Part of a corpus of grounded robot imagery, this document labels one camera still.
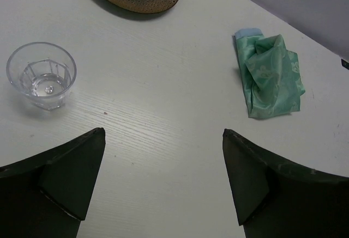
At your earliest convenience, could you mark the clear drinking glass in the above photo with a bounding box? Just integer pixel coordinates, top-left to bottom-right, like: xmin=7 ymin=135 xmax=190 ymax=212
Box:
xmin=6 ymin=41 xmax=77 ymax=111

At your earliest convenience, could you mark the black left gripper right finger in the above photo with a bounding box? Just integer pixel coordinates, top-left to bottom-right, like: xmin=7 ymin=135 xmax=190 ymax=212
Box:
xmin=222 ymin=129 xmax=348 ymax=237

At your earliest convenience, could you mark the green satin placemat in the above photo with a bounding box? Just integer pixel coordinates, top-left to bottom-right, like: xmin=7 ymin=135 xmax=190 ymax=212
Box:
xmin=233 ymin=28 xmax=305 ymax=120

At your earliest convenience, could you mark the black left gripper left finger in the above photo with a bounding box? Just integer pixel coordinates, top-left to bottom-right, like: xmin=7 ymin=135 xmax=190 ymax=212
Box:
xmin=1 ymin=127 xmax=106 ymax=237

